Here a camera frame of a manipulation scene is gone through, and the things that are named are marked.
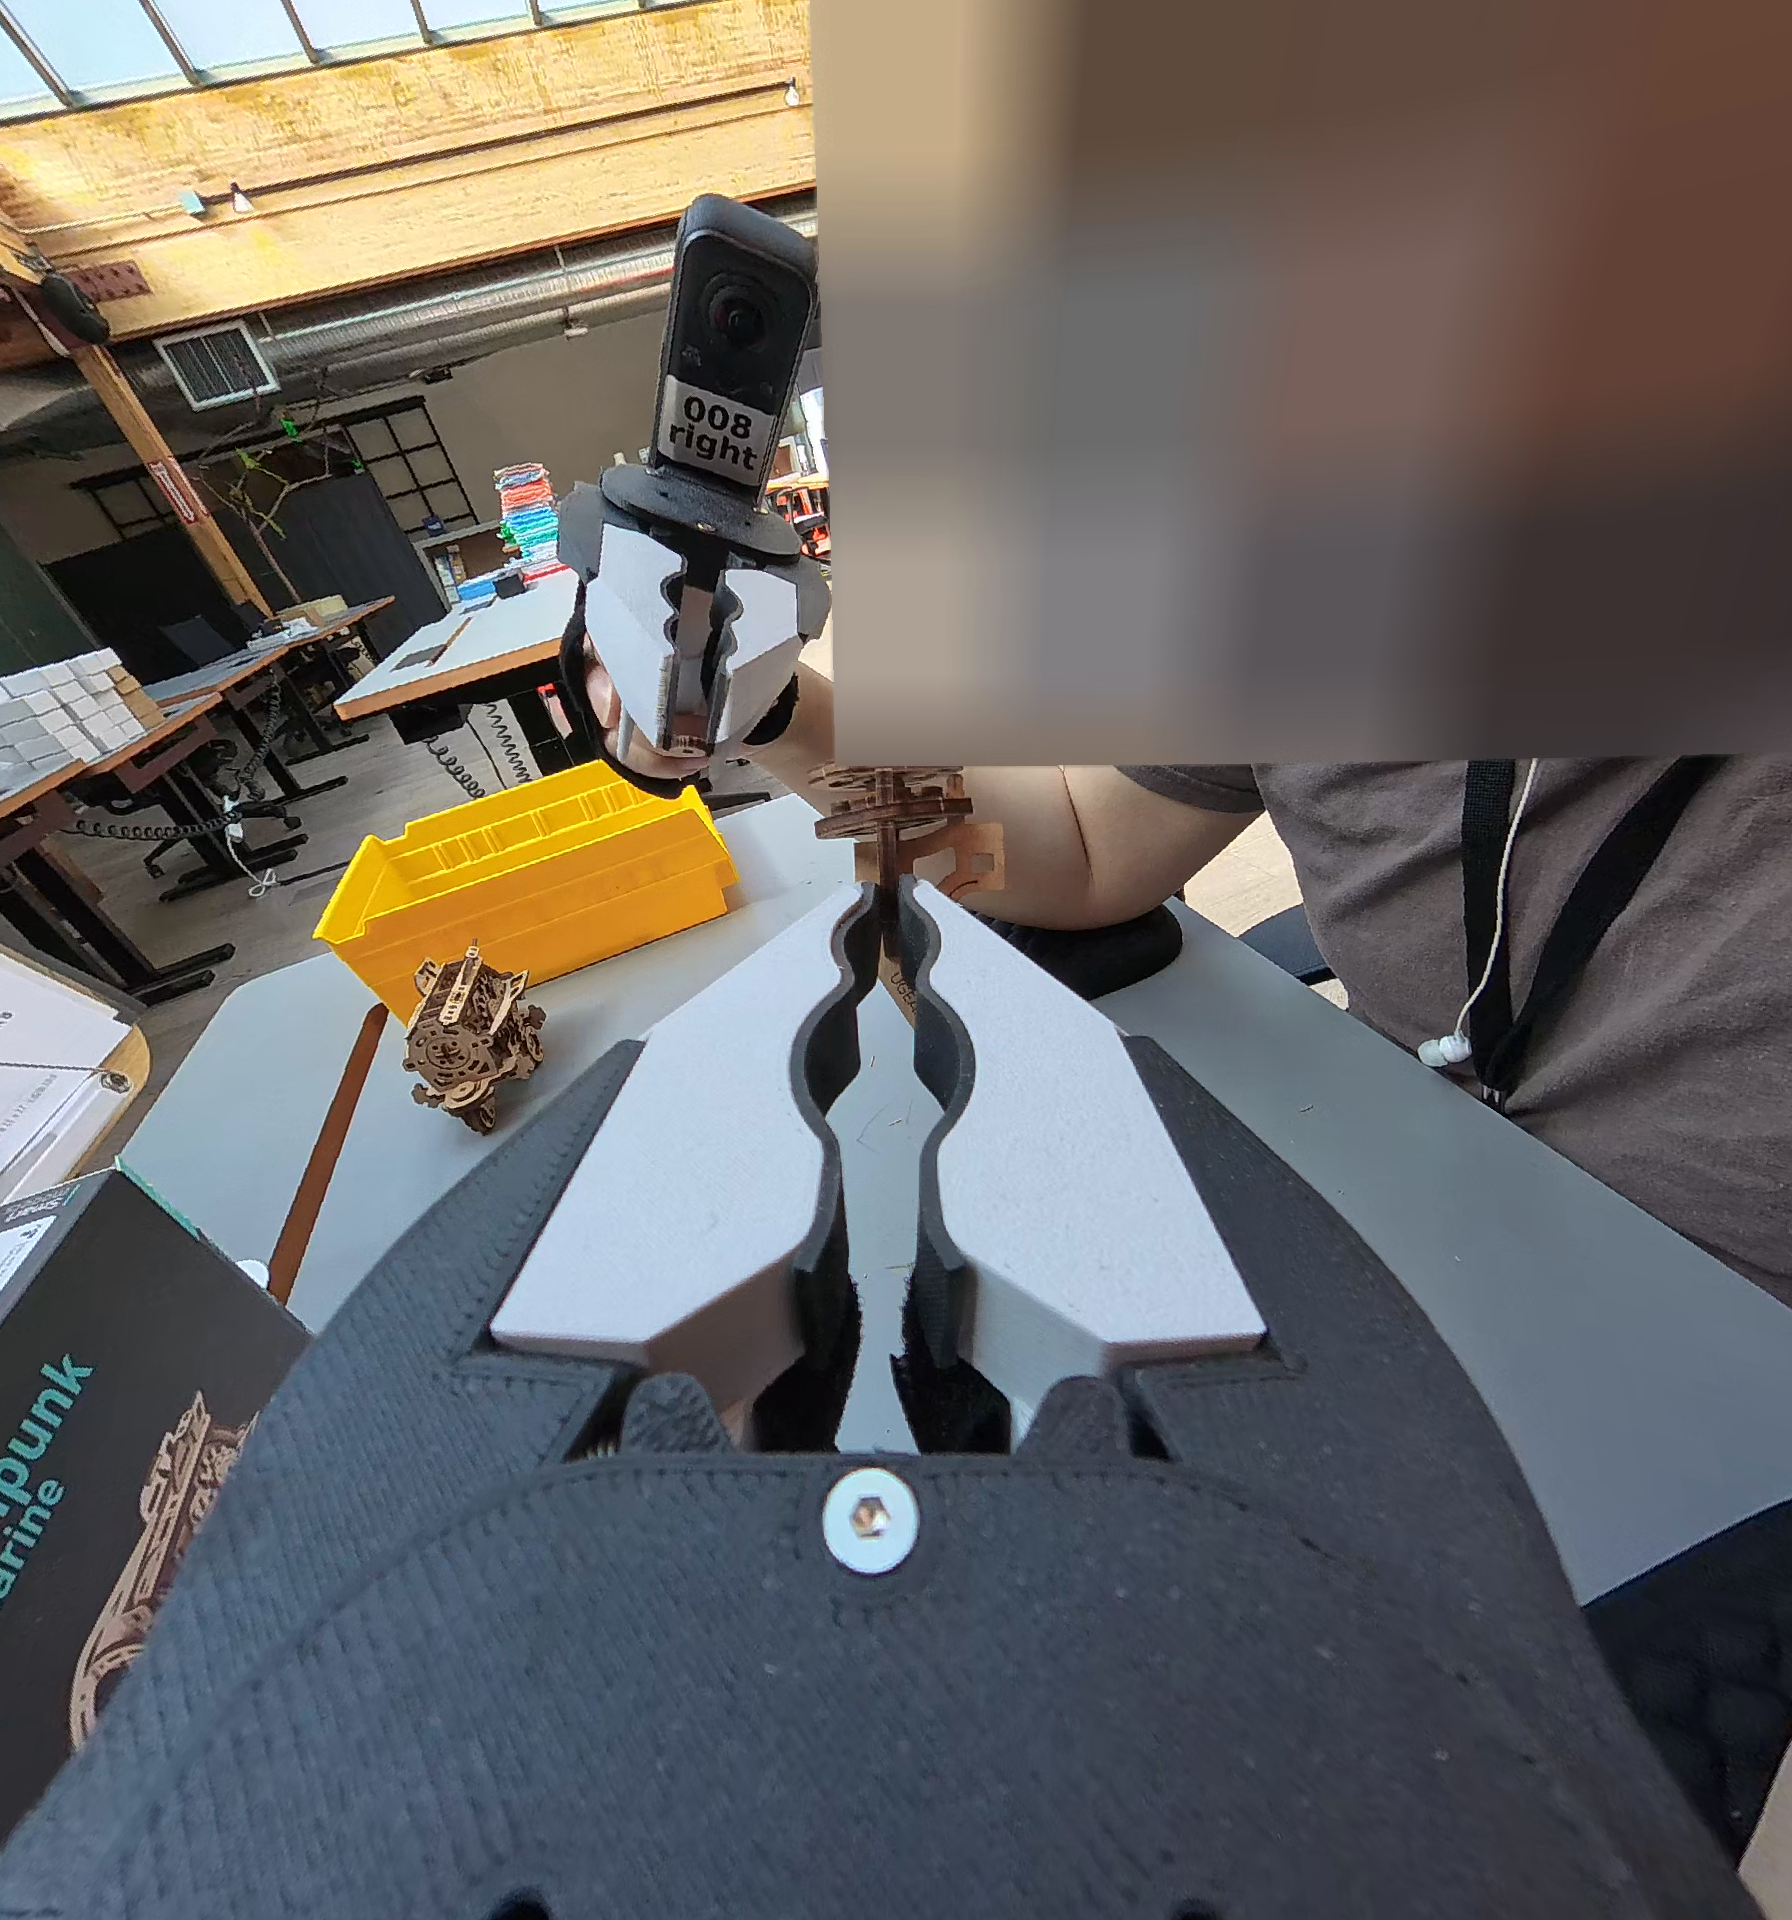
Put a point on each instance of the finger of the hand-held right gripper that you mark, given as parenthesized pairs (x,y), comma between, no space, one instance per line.
(772,623)
(632,630)

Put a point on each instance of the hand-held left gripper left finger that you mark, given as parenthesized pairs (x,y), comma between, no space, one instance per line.
(655,1186)

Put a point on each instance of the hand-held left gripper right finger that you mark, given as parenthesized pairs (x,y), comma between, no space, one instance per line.
(1090,1186)

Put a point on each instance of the wooden arm assembly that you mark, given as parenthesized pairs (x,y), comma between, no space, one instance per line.
(897,818)

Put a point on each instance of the person's right forearm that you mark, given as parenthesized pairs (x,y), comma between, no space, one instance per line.
(1077,840)

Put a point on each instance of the small wooden engine model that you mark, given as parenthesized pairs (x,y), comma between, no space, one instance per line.
(469,1034)

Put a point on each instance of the black model kit box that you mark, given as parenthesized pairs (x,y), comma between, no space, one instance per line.
(57,1424)

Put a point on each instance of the person's right hand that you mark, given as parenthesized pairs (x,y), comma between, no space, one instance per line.
(593,691)

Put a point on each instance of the stack of colourful sheets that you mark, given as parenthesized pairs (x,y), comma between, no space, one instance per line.
(529,525)

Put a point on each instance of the white top table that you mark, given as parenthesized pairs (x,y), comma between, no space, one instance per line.
(446,661)

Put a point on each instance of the black cushion pad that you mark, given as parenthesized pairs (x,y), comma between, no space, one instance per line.
(1090,953)

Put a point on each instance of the yellow plastic bin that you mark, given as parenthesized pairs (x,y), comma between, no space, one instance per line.
(536,884)

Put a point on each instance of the brown wooden strip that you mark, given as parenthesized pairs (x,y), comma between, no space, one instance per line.
(323,1156)

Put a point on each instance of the wooden desk with black legs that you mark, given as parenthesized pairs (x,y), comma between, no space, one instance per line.
(296,623)
(132,758)

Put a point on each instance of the person's grey shirt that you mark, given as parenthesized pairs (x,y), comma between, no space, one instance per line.
(1661,1050)

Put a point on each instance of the black dome fixture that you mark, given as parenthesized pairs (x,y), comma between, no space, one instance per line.
(73,308)

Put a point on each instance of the stack of white boxes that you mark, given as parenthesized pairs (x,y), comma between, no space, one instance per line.
(41,713)

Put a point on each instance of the white printed instruction sheet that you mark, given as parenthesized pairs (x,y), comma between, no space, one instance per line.
(10,1050)

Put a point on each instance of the black textured fabric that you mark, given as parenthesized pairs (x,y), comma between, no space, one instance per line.
(1692,1650)

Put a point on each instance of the silver ventilation duct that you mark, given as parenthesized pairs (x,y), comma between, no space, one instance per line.
(536,292)

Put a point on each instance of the white wall vent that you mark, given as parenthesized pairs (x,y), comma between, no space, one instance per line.
(217,365)

